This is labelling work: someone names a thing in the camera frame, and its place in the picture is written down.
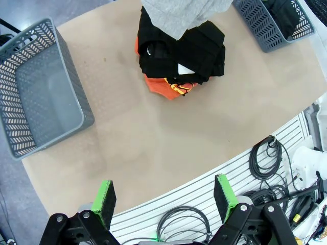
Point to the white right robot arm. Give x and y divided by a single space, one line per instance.
309 160

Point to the black camera tripod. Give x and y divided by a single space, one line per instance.
10 25

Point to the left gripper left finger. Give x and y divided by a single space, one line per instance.
102 204

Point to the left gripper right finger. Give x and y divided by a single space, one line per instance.
226 199

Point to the grey garment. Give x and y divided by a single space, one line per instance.
178 18

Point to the grey plastic lattice basket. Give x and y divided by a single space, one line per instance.
51 102
258 25

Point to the black trousers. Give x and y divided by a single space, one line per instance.
199 51

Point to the black top garment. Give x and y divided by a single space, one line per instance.
283 18

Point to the orange printed garment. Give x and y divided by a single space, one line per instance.
158 88

